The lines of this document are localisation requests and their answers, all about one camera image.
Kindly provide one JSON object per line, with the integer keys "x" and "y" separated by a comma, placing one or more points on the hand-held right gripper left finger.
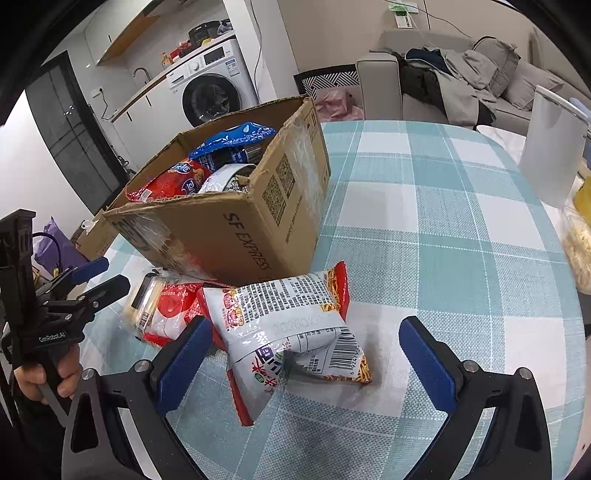
{"x": 180, "y": 364}

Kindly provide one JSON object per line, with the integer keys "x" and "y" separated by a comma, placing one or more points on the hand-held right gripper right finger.
{"x": 427, "y": 364}

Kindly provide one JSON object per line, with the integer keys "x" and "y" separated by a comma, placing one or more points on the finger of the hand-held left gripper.
{"x": 111, "y": 287}
{"x": 92, "y": 267}

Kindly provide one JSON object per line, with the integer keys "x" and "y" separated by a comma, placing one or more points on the clear yellow cake packet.
{"x": 143, "y": 300}

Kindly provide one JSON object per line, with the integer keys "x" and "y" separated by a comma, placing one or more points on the red white candy packet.
{"x": 173, "y": 314}

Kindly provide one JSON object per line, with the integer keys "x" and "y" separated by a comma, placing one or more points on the red chocolate cookie packet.
{"x": 171, "y": 182}

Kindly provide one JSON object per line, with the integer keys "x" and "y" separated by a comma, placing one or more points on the large red white snack bag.
{"x": 286, "y": 314}

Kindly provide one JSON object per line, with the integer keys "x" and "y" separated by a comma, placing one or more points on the brown cardboard box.
{"x": 221, "y": 230}

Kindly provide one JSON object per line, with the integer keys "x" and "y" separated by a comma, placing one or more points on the silver white snack packet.
{"x": 226, "y": 180}

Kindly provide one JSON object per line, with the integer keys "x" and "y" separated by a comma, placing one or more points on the blue cookie packet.
{"x": 231, "y": 138}

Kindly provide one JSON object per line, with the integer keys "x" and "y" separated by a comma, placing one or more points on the person's left hand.
{"x": 27, "y": 378}

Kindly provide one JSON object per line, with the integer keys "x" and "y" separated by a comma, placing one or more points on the small cardboard box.
{"x": 94, "y": 237}

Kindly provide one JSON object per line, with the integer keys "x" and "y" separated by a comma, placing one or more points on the purple bag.
{"x": 60, "y": 249}

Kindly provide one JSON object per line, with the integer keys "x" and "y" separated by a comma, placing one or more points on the dark glass door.
{"x": 78, "y": 138}

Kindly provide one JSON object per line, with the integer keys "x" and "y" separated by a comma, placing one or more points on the teal checked tablecloth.
{"x": 438, "y": 230}

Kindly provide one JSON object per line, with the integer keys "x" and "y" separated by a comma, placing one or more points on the white base cabinets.
{"x": 138, "y": 124}

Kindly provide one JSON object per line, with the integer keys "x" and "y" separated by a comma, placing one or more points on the clear bag of food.
{"x": 577, "y": 249}

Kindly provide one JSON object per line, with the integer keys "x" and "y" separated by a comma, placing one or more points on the black kitchen faucet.
{"x": 141, "y": 74}

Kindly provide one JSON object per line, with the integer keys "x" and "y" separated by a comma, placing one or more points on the white washing machine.
{"x": 207, "y": 97}

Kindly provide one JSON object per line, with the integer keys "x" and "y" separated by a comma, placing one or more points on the yellow bottle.
{"x": 164, "y": 61}

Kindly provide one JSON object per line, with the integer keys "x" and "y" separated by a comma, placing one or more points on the yellow plastic bag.
{"x": 582, "y": 203}

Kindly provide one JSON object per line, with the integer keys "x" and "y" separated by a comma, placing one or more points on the red container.
{"x": 180, "y": 51}

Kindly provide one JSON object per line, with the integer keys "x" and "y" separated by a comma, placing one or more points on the white kettle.
{"x": 549, "y": 152}

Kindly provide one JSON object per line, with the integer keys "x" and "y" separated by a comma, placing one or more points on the black rice cooker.
{"x": 204, "y": 33}

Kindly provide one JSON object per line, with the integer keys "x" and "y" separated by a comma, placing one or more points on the pink plastic bag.
{"x": 339, "y": 106}

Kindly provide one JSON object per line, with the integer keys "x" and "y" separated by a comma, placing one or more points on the grey coat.
{"x": 466, "y": 87}

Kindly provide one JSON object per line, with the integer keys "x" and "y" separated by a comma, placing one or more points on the black garment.
{"x": 420, "y": 83}

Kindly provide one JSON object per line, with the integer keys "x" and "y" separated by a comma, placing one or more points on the grey sofa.
{"x": 378, "y": 83}

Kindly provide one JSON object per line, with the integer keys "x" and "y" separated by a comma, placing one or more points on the black white patterned basket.
{"x": 328, "y": 83}

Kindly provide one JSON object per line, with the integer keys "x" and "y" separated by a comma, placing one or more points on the grey pillow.
{"x": 531, "y": 85}
{"x": 496, "y": 64}

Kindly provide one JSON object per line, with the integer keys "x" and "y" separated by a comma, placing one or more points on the white wall cabinets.
{"x": 111, "y": 27}

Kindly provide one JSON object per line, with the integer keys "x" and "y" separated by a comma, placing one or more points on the white wall remote holder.
{"x": 402, "y": 16}

